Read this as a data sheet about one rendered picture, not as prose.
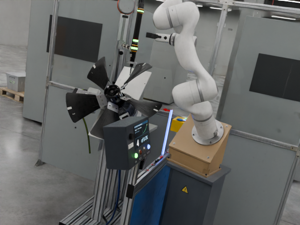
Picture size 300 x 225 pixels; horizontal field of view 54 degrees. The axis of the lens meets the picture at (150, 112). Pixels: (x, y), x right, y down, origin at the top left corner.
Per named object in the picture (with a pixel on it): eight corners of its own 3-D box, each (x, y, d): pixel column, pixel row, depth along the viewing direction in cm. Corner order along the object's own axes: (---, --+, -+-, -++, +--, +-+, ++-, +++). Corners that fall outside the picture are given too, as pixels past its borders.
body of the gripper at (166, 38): (169, 44, 189) (153, 42, 193) (174, 45, 198) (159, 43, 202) (172, 32, 187) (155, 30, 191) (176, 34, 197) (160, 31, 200)
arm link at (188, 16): (189, 103, 158) (219, 96, 155) (189, 106, 146) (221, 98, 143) (165, 10, 152) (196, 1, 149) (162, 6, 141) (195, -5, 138)
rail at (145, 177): (173, 151, 242) (175, 142, 241) (178, 152, 241) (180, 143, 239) (125, 197, 160) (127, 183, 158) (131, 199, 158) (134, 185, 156)
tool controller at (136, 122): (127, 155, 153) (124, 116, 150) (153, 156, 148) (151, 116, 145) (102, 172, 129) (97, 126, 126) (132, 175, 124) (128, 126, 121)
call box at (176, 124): (175, 127, 241) (178, 115, 239) (187, 131, 238) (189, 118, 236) (169, 132, 227) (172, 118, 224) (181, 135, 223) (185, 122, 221)
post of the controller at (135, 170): (131, 181, 161) (137, 147, 156) (136, 183, 160) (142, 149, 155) (129, 183, 158) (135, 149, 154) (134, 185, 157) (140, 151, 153)
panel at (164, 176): (158, 223, 254) (173, 152, 238) (160, 224, 253) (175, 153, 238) (113, 291, 178) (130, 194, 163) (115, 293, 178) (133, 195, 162)
